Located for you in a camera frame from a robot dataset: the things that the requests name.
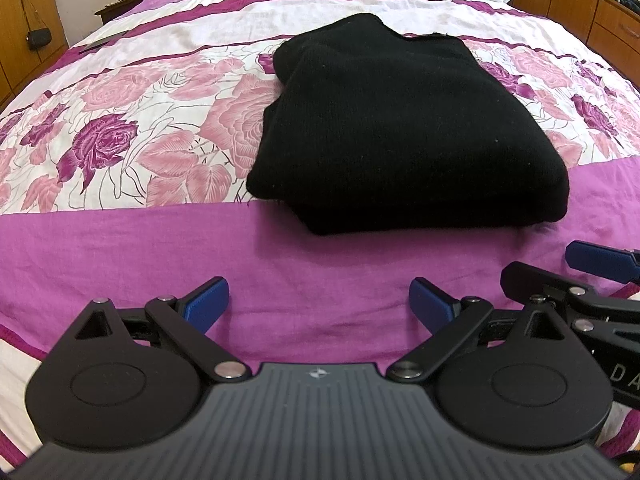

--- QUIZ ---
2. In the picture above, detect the dark wooden nightstand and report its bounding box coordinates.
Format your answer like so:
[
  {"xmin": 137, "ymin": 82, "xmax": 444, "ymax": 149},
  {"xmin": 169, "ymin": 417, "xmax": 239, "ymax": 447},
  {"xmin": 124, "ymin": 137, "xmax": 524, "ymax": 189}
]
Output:
[{"xmin": 95, "ymin": 0, "xmax": 147, "ymax": 25}]

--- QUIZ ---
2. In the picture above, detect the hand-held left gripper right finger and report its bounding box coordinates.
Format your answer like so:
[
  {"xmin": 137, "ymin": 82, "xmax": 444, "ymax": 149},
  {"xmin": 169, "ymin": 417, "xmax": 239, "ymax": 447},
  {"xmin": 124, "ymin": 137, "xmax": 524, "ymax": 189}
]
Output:
[{"xmin": 387, "ymin": 277, "xmax": 571, "ymax": 383}]

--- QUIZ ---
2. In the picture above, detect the black button cardigan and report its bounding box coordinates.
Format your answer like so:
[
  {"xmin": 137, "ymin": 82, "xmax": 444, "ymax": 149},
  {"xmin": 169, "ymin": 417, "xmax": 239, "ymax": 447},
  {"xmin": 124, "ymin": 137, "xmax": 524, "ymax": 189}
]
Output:
[{"xmin": 245, "ymin": 12, "xmax": 571, "ymax": 236}]

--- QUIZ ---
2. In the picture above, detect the pink floral bedspread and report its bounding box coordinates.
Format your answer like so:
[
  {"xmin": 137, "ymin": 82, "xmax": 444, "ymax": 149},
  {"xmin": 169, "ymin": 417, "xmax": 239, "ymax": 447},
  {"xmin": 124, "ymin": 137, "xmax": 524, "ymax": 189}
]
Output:
[{"xmin": 0, "ymin": 0, "xmax": 640, "ymax": 467}]

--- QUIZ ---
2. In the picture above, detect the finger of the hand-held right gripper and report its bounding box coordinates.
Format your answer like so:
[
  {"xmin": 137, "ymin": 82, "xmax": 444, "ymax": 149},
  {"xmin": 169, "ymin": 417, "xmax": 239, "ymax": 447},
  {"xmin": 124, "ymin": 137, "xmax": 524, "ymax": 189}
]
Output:
[
  {"xmin": 501, "ymin": 261, "xmax": 601, "ymax": 311},
  {"xmin": 566, "ymin": 240, "xmax": 640, "ymax": 284}
]

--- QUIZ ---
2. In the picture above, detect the wooden wardrobe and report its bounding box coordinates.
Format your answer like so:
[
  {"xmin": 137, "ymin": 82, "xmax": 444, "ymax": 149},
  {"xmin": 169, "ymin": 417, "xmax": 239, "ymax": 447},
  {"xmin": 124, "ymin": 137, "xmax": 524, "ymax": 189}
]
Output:
[{"xmin": 0, "ymin": 0, "xmax": 69, "ymax": 107}]

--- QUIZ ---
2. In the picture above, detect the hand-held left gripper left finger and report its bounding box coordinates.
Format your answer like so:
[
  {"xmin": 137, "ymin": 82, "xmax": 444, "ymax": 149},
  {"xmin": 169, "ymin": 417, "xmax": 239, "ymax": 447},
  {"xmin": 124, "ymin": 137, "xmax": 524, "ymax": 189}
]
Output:
[{"xmin": 75, "ymin": 276, "xmax": 253, "ymax": 383}]

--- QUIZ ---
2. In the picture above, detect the wooden side cabinet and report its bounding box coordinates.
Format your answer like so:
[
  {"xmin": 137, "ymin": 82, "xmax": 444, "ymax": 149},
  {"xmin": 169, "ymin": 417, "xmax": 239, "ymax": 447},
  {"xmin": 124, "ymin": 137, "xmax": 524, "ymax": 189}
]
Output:
[{"xmin": 510, "ymin": 0, "xmax": 640, "ymax": 87}]

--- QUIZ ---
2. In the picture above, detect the black phone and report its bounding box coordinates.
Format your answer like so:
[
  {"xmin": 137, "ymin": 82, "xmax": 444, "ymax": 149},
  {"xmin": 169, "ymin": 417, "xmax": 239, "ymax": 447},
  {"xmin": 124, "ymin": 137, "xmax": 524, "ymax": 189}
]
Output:
[{"xmin": 84, "ymin": 32, "xmax": 127, "ymax": 54}]

